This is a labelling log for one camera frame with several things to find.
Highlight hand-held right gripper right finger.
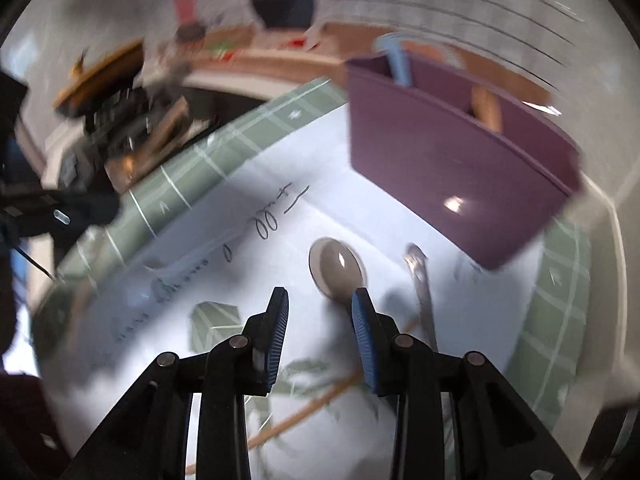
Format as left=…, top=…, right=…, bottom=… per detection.
left=351, top=287, right=583, bottom=480

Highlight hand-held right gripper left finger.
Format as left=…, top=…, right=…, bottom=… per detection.
left=60, top=286, right=291, bottom=480

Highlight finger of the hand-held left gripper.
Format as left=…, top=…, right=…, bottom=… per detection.
left=0, top=192, right=122, bottom=238

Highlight purple utensil container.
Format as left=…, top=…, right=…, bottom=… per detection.
left=345, top=52, right=583, bottom=271

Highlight white bamboo print paper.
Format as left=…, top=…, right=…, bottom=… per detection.
left=37, top=102, right=551, bottom=480

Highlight wooden chopstick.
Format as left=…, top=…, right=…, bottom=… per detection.
left=185, top=322, right=418, bottom=476

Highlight dark cluttered device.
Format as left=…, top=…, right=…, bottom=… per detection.
left=52, top=40, right=193, bottom=193

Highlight green checked mat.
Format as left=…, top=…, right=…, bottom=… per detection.
left=30, top=77, right=593, bottom=431

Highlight wooden utensil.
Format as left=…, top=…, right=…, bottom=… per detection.
left=470, top=85, right=503, bottom=133

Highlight thin black cable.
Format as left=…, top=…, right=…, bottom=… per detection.
left=10, top=242, right=57, bottom=282

